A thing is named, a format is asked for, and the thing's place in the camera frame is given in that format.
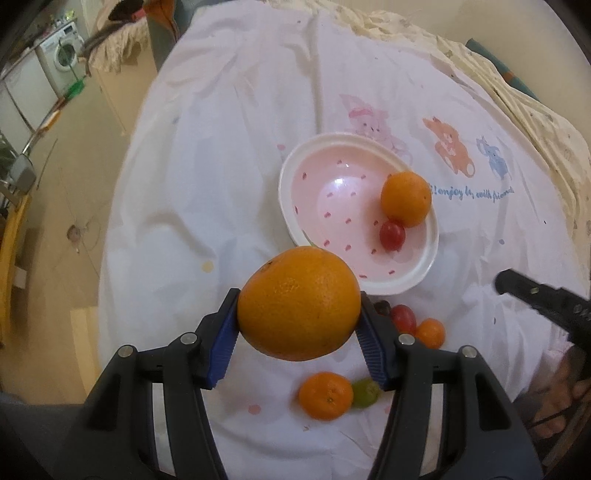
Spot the red cherry tomato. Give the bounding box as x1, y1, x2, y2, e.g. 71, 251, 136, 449
379, 220, 407, 251
389, 305, 417, 334

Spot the person's right hand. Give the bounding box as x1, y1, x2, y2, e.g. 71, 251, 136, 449
531, 355, 591, 439

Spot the medium orange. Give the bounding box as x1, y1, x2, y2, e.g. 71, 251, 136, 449
380, 171, 433, 228

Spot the white washing machine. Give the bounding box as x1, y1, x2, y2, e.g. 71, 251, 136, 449
36, 21, 86, 93

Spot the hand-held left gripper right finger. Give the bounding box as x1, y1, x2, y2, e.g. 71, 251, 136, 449
355, 291, 544, 480

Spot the white cartoon print bedsheet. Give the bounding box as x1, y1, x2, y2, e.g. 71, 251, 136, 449
98, 9, 591, 480

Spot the white cabinet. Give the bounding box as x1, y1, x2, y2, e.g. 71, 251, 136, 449
0, 65, 61, 153

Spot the small tangerine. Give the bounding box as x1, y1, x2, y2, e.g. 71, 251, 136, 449
298, 372, 354, 421

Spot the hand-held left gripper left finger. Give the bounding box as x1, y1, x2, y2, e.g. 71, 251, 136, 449
60, 288, 241, 480

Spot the grey chair back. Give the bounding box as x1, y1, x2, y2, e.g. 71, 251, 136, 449
9, 154, 38, 195

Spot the yellow wooden rack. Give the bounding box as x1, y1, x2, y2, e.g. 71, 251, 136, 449
0, 198, 29, 347

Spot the small orange kumquat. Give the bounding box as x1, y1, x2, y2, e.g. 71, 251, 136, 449
414, 318, 446, 350

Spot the green lime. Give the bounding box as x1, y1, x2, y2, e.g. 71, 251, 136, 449
351, 378, 382, 409

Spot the large orange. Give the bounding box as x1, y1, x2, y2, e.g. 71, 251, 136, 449
237, 246, 362, 361

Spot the teal cushion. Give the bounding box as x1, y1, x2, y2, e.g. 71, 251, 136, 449
465, 38, 541, 102
147, 0, 200, 72

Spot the beige frilly cloth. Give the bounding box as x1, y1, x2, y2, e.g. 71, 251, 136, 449
85, 14, 149, 75

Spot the pink speckled white bowl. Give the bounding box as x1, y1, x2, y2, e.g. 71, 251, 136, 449
278, 133, 439, 296

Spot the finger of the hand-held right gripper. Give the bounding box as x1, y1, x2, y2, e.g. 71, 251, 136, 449
494, 269, 561, 319

